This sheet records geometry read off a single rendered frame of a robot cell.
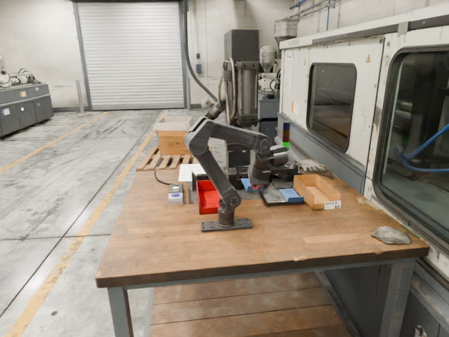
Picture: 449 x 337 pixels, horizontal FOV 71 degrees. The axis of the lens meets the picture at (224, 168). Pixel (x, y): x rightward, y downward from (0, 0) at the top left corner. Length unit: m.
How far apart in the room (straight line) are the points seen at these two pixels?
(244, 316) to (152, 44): 9.63
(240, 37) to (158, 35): 9.22
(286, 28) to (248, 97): 4.76
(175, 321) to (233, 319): 0.31
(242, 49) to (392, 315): 1.27
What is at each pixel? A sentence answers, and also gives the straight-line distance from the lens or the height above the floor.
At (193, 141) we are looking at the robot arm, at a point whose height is 1.26.
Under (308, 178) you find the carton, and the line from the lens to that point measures 1.63.
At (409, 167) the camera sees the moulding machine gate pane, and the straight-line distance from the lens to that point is 1.43.
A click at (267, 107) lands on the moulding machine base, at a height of 0.86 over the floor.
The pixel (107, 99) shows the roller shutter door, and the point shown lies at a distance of 11.14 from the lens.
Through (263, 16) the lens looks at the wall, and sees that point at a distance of 10.95.
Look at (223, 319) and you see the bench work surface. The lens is 1.85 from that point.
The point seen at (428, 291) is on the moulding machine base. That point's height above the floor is 0.71.
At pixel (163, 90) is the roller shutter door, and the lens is 10.75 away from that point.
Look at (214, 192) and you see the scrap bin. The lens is 1.55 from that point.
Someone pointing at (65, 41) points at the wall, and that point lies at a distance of 11.48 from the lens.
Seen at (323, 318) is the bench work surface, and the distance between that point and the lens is 1.92.
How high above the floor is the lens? 1.52
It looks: 19 degrees down
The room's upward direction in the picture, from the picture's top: 1 degrees counter-clockwise
